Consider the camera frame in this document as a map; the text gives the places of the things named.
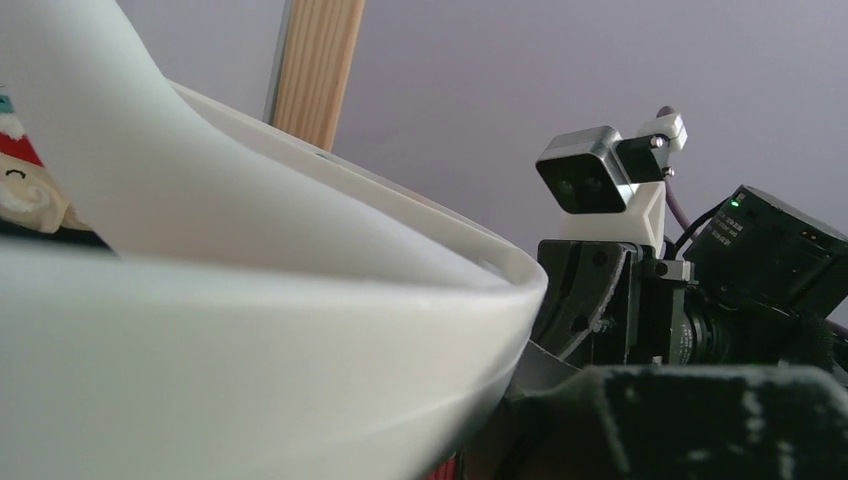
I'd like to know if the wooden hanger stand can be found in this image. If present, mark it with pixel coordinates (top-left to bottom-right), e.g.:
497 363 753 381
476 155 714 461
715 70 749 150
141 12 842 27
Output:
271 0 366 151

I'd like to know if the white round clip hanger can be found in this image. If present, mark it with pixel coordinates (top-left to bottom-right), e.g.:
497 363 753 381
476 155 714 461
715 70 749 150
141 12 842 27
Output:
1 1 547 479

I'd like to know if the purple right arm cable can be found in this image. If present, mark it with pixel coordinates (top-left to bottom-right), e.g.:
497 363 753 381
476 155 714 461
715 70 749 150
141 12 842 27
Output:
655 105 694 233

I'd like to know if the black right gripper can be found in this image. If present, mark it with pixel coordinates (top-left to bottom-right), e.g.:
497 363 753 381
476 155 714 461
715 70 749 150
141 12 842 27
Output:
531 239 736 367

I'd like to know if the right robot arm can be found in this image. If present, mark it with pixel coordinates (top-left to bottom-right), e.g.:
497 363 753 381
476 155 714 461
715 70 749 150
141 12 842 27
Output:
531 186 847 381

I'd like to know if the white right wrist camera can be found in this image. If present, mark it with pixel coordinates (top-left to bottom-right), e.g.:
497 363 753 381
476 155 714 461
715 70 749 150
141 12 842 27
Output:
535 107 688 258

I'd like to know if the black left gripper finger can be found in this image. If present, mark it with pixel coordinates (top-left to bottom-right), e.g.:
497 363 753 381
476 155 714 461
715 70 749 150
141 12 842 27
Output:
463 343 847 479

